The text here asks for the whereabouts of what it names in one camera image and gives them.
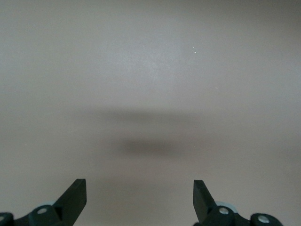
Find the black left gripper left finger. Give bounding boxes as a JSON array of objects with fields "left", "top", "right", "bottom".
[{"left": 0, "top": 178, "right": 87, "bottom": 226}]

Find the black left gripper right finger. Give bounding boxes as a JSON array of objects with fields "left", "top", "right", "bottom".
[{"left": 193, "top": 180, "right": 283, "bottom": 226}]

